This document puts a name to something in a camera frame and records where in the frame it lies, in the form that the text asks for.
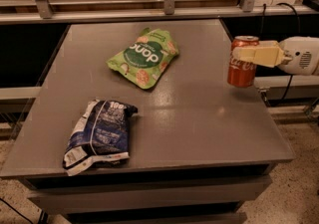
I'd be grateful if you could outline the red coke can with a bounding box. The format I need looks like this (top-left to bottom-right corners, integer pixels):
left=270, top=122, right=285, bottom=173
left=227, top=36, right=259, bottom=88

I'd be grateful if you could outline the blue chip bag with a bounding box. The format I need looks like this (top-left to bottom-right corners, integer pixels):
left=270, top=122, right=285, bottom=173
left=63, top=100, right=138, bottom=176

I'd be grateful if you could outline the grey drawer cabinet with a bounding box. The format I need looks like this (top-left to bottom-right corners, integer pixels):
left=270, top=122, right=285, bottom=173
left=20, top=164, right=274, bottom=224

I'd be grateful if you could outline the black cable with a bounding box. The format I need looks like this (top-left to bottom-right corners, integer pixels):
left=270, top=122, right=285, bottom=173
left=258, top=2, right=302, bottom=103

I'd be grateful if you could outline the green snack pouch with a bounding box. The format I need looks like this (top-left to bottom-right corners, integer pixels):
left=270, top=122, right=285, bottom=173
left=107, top=28, right=179, bottom=90

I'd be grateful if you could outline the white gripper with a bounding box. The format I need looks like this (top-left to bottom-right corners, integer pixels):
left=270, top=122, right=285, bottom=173
left=232, top=37, right=319, bottom=76

